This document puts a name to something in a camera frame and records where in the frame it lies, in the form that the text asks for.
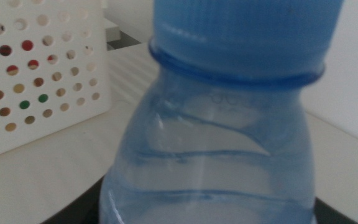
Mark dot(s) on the red soda can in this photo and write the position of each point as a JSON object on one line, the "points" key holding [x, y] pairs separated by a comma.
{"points": [[27, 45]]}

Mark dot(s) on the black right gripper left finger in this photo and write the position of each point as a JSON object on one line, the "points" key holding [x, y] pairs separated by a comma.
{"points": [[79, 208]]}

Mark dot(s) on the clear water bottle blue cap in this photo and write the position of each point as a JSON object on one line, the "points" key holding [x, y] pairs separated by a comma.
{"points": [[222, 140]]}

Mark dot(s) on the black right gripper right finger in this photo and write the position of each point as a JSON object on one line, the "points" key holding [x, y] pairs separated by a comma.
{"points": [[331, 214]]}

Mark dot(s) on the white perforated plastic basket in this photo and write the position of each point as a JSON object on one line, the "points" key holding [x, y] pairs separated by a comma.
{"points": [[51, 124]]}

